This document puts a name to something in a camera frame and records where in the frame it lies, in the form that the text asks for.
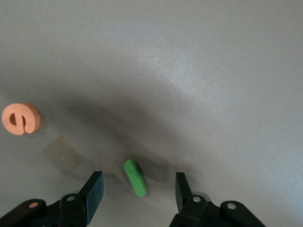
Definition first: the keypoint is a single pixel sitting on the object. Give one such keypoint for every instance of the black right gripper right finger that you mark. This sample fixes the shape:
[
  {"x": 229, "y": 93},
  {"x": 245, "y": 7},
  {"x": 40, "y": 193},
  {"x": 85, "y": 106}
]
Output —
[{"x": 191, "y": 210}]

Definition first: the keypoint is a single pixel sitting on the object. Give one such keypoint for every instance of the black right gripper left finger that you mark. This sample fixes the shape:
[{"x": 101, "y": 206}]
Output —
[{"x": 80, "y": 208}]

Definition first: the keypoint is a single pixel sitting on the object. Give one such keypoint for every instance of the green foam letter i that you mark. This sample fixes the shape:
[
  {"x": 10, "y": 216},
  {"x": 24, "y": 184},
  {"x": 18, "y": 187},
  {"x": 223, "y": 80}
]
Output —
[{"x": 135, "y": 177}]

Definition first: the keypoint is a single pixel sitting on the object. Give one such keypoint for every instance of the orange foam letter e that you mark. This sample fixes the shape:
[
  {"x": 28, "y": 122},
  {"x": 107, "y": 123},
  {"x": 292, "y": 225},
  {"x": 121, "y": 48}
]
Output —
[{"x": 30, "y": 118}]

